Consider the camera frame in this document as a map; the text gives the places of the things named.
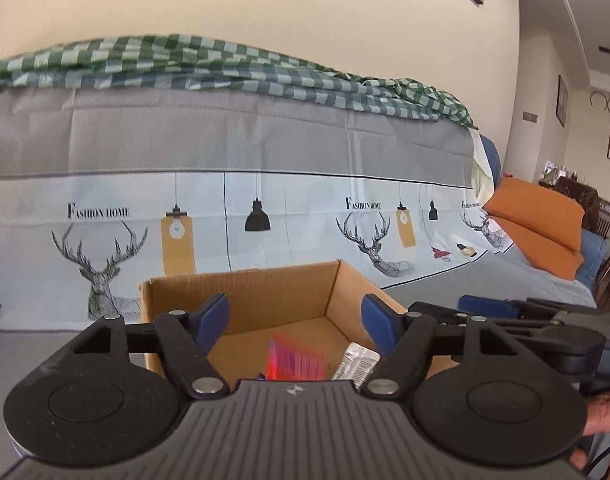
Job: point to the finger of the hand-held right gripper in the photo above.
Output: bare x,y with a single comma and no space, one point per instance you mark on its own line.
485,304
437,309

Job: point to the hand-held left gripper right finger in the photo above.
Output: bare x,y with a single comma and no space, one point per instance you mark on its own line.
380,322

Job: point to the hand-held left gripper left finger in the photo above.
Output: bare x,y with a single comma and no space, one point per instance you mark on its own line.
212,317

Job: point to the silver wrapper snack packet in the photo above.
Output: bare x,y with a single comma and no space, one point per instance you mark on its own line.
355,365

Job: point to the brown cardboard box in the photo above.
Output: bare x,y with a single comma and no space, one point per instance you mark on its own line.
265,290

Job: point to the small plain red packet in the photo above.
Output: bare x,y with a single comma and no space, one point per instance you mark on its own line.
295,357

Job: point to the person's right hand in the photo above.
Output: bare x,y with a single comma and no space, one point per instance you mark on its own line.
605,412

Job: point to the orange cushion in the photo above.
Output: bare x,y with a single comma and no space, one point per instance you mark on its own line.
540,252
535,205

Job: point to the blue pillow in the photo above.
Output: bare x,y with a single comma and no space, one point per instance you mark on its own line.
591,260

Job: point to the pale yellow cloth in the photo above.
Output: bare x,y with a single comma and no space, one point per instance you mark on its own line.
481,175

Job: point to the dark wooden cabinet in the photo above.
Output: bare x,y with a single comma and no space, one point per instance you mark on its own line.
582,205

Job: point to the grey deer print sofa cover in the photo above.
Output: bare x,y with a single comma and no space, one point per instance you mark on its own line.
185,135

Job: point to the green checked cloth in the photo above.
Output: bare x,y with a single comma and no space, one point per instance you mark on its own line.
185,65

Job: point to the wall switch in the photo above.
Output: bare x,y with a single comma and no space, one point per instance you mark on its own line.
530,117

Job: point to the small framed wall picture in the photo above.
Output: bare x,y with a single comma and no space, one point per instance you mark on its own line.
561,100

